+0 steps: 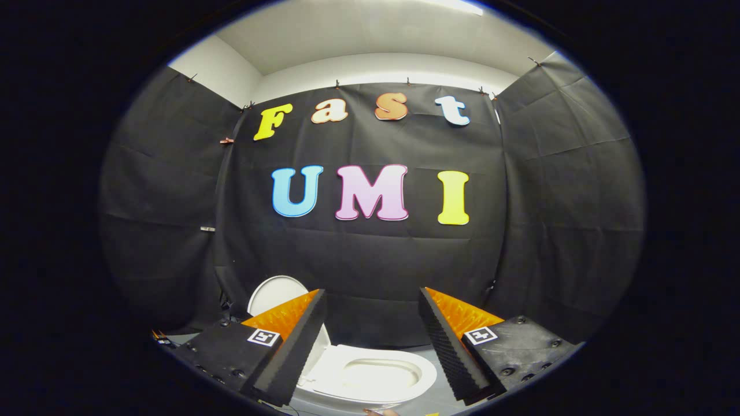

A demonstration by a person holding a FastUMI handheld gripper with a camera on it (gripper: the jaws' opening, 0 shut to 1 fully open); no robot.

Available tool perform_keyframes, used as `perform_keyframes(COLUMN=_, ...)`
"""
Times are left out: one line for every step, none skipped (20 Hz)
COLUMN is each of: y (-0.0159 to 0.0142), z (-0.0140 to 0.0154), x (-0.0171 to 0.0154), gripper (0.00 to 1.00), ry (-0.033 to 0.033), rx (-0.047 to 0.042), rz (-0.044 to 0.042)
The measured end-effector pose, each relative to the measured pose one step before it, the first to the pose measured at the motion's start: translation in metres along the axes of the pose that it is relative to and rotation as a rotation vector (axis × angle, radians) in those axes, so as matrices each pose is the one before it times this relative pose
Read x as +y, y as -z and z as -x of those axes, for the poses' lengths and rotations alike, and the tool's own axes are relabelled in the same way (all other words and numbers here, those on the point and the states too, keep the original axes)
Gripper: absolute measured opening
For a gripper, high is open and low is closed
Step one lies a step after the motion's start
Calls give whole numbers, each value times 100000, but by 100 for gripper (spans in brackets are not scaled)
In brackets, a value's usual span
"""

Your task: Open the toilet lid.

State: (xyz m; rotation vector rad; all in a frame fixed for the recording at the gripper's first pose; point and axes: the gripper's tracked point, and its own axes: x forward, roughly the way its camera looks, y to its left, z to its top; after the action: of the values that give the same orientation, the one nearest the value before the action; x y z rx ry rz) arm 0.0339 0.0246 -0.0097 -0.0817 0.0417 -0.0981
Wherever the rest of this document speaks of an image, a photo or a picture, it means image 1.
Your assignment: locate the black backdrop cloth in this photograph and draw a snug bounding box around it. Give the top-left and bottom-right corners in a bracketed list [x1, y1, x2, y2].
[98, 51, 646, 350]

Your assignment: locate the white toilet lid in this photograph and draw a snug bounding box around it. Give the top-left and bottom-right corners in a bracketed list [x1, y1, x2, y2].
[247, 276, 332, 362]

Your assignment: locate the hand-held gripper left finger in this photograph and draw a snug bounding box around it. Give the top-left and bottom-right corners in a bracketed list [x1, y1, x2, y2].
[168, 289, 326, 408]

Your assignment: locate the white toilet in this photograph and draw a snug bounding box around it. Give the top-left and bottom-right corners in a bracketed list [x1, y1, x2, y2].
[296, 324, 439, 406]

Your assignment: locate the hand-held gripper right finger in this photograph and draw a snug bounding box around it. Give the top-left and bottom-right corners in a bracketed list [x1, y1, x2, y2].
[419, 287, 580, 406]

